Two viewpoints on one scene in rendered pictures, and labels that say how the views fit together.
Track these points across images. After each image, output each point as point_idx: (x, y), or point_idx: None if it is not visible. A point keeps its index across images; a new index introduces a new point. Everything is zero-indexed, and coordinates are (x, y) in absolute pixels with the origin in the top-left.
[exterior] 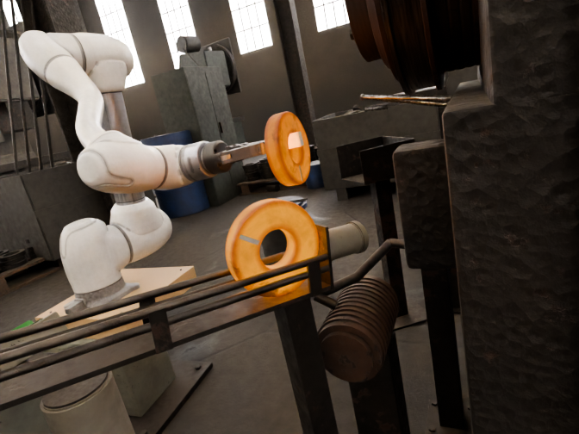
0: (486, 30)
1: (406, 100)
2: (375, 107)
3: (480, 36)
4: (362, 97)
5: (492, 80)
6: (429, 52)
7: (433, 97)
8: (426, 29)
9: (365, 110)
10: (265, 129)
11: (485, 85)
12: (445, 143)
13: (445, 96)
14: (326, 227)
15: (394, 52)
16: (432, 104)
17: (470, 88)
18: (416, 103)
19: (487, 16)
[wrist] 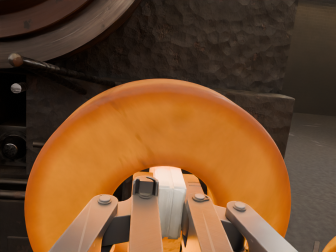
0: (278, 49)
1: (80, 79)
2: (24, 85)
3: (129, 27)
4: (22, 61)
5: (283, 81)
6: (121, 24)
7: (105, 80)
8: (141, 1)
9: (21, 90)
10: (271, 138)
11: (184, 78)
12: (291, 119)
13: (112, 81)
14: (319, 242)
15: (127, 10)
16: (77, 88)
17: (27, 70)
18: (68, 85)
19: (289, 44)
